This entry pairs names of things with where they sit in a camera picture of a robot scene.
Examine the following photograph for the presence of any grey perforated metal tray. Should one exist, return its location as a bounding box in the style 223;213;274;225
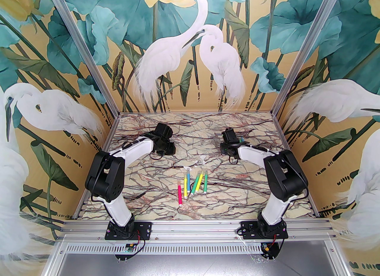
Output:
45;242;348;276

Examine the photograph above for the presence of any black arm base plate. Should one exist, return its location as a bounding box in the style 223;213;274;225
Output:
239;221;289;239
105;221;153;241

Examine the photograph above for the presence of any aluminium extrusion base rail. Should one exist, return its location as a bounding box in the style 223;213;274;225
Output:
58;221;337;241

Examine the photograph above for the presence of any aluminium frame post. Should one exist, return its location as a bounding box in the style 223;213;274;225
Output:
272;0;352;118
39;0;121;116

